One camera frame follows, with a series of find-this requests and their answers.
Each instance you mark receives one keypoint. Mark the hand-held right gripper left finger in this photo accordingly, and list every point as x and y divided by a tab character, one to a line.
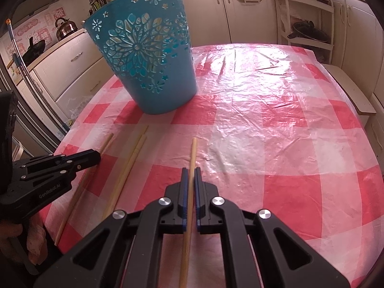
184	186

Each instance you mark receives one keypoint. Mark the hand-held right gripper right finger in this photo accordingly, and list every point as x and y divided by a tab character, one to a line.
198	186

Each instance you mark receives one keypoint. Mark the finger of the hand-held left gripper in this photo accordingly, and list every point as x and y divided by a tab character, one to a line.
45	193
87	156

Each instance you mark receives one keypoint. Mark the thin wooden chopstick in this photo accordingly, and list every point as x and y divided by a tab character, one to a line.
144	132
107	144
140	147
193	153

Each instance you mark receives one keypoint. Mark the blue perforated plastic basket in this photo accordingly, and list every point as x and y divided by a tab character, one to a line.
150	57

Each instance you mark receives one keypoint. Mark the light blue mop pole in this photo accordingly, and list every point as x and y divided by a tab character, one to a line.
18	57

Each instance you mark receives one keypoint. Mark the black wok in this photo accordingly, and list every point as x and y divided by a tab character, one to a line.
33	51

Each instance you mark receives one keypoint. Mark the red checkered plastic tablecloth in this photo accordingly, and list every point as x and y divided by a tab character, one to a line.
270	126

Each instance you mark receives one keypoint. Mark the steel kettle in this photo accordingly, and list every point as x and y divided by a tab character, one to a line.
66	28

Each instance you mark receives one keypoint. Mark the white lower kitchen cabinets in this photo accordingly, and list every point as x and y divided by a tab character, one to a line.
207	12

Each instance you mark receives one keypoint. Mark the white wooden stool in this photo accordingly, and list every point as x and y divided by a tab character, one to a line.
351	90

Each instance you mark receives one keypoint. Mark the white trolley rack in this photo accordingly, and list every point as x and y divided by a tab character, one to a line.
325	21

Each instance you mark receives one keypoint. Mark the white drawer cabinet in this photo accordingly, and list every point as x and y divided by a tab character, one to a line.
357	36

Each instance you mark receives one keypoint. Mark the metal sliding door frame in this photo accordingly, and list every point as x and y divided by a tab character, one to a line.
27	117

